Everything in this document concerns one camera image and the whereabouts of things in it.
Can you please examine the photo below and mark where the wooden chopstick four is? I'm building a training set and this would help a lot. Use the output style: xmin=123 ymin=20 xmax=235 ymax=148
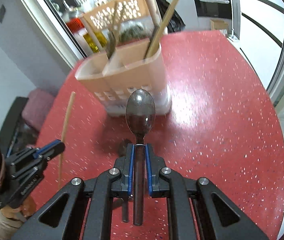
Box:
xmin=58 ymin=91 xmax=76 ymax=189

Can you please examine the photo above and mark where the dark translucent spoon two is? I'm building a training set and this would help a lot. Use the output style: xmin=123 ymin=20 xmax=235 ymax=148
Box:
xmin=118 ymin=139 xmax=132 ymax=223

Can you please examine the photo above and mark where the dark translucent spoon one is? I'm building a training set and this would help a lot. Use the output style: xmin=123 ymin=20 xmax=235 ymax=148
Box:
xmin=126 ymin=89 xmax=156 ymax=226

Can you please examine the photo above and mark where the wooden chopstick two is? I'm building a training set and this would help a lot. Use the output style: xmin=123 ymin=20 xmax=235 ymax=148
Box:
xmin=144 ymin=0 xmax=179 ymax=60

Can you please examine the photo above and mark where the wooden chopstick one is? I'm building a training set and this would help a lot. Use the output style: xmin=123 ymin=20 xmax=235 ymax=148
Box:
xmin=107 ymin=1 xmax=118 ymax=59

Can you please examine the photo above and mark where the person left hand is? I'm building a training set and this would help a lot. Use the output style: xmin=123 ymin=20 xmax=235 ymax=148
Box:
xmin=0 ymin=196 xmax=37 ymax=223

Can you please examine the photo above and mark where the pink chair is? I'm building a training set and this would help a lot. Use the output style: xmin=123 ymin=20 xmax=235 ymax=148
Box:
xmin=21 ymin=88 xmax=55 ymax=132

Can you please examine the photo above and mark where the beige utensil holder caddy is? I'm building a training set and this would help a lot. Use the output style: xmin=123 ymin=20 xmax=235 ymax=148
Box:
xmin=75 ymin=38 xmax=172 ymax=116

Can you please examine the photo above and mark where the yellow cooking oil bottle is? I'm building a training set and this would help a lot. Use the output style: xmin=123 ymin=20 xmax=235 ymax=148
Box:
xmin=83 ymin=31 xmax=108 ymax=54

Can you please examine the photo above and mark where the red plastic basket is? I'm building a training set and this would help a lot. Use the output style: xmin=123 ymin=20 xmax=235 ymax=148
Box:
xmin=66 ymin=18 xmax=85 ymax=34

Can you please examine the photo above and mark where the bag of green vegetables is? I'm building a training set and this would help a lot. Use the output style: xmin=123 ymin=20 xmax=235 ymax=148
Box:
xmin=119 ymin=22 xmax=152 ymax=43

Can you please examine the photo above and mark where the beige flower-pattern storage cart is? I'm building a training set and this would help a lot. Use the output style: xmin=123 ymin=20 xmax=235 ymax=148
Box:
xmin=80 ymin=0 xmax=162 ymax=57

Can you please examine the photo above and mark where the black garbage bag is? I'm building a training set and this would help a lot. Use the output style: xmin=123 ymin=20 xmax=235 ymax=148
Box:
xmin=153 ymin=0 xmax=187 ymax=34

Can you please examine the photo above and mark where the white refrigerator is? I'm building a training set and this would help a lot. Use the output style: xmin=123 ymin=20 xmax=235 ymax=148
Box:
xmin=239 ymin=0 xmax=284 ymax=92

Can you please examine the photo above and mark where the cardboard box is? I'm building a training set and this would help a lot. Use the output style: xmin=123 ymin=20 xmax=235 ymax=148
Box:
xmin=210 ymin=19 xmax=228 ymax=31

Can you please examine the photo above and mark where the black built-in oven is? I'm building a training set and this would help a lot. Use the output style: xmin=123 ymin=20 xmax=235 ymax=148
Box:
xmin=194 ymin=0 xmax=232 ymax=20

